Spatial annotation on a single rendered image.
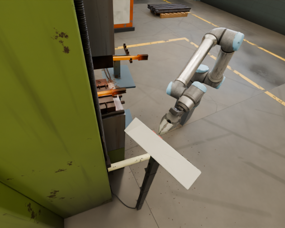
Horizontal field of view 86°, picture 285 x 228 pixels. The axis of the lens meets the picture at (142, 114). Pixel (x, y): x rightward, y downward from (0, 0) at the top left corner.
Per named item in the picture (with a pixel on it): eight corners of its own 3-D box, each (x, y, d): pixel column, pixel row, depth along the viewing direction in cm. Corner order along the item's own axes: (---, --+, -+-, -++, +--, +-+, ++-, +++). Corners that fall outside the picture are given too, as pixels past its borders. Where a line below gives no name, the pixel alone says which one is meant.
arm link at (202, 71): (193, 74, 190) (198, 61, 177) (206, 80, 184) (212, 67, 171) (187, 79, 181) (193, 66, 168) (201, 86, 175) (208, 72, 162)
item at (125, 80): (126, 66, 179) (127, 64, 178) (135, 87, 154) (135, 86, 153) (100, 68, 172) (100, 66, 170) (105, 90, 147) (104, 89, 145)
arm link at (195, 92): (206, 93, 94) (209, 85, 85) (193, 108, 93) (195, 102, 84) (193, 85, 97) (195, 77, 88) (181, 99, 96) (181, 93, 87)
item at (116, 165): (160, 150, 127) (161, 147, 123) (163, 156, 124) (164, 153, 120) (107, 166, 114) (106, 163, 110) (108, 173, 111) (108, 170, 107)
